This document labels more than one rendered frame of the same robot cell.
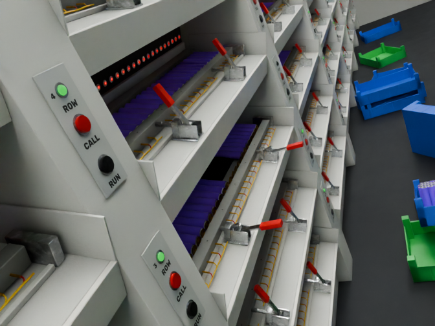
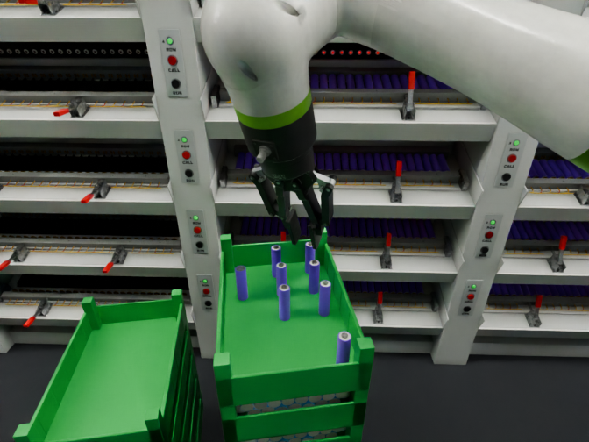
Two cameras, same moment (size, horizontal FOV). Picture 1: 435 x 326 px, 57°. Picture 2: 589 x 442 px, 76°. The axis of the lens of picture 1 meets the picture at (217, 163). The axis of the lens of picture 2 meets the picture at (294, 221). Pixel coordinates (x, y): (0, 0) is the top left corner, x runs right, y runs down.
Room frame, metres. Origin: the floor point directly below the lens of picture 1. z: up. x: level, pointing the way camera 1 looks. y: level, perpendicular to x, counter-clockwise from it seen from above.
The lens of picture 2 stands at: (-0.39, -0.38, 0.93)
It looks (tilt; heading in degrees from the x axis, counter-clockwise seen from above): 30 degrees down; 63
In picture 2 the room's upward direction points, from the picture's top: straight up
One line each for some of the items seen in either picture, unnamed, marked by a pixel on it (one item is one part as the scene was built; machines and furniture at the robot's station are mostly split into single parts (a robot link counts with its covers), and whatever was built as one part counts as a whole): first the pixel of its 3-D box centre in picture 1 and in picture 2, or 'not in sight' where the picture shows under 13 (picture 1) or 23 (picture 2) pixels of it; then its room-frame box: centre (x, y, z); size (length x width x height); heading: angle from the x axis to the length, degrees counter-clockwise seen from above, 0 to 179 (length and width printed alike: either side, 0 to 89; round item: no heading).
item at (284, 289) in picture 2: not in sight; (284, 302); (-0.20, 0.04, 0.52); 0.02 x 0.02 x 0.06
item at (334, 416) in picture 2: not in sight; (283, 335); (-0.20, 0.04, 0.44); 0.30 x 0.20 x 0.08; 71
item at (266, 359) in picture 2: not in sight; (282, 299); (-0.20, 0.04, 0.52); 0.30 x 0.20 x 0.08; 71
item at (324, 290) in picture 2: not in sight; (324, 297); (-0.14, 0.02, 0.52); 0.02 x 0.02 x 0.06
